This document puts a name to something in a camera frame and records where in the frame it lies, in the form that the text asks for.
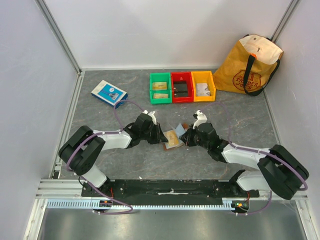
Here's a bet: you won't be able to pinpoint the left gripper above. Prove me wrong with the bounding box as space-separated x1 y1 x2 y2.
140 122 168 145

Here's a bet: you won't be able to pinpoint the gold VIP card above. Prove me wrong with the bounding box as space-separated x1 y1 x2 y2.
164 130 180 148

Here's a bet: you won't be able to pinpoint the brown leather card holder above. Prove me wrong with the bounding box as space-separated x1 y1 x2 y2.
163 123 189 151

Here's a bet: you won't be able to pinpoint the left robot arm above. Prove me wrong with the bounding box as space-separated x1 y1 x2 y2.
58 111 168 197

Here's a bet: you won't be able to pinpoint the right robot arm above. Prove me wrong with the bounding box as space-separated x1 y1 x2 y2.
179 122 310 200

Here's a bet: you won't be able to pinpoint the gold card lower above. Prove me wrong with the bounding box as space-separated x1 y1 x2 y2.
153 93 169 99

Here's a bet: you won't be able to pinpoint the black cards in red bin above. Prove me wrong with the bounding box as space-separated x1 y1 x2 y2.
173 81 189 98

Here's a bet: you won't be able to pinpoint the silver card in yellow bin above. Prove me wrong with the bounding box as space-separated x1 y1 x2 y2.
195 82 211 97

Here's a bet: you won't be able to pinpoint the gold card upper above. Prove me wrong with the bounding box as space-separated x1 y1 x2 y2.
152 81 168 91

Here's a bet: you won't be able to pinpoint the red plastic bin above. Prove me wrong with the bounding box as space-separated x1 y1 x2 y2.
170 71 194 104

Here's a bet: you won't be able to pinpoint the green plastic bin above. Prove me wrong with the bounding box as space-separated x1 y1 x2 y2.
149 72 172 105

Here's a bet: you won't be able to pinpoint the yellow plastic bin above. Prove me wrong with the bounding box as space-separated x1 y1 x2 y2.
191 70 216 102

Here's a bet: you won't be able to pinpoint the blue and white box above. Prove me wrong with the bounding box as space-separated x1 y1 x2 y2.
91 80 128 109

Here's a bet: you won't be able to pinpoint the yellow Trader Joe's tote bag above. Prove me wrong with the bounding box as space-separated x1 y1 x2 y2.
213 34 284 97

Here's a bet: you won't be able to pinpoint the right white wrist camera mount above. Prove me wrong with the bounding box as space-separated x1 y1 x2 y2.
192 110 208 129

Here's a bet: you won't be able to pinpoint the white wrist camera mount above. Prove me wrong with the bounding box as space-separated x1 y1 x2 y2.
143 110 157 125
192 110 208 129

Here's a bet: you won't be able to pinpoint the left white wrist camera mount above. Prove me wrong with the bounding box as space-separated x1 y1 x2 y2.
143 110 157 125

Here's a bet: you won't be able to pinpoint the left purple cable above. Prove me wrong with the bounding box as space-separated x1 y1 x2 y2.
66 99 148 216

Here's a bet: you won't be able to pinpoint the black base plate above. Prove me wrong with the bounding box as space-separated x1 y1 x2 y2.
81 178 261 205

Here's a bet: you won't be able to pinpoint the slotted cable duct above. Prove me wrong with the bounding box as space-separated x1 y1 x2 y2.
46 198 236 211

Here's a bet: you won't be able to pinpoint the aluminium frame rail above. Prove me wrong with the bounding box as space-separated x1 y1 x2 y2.
36 179 308 201

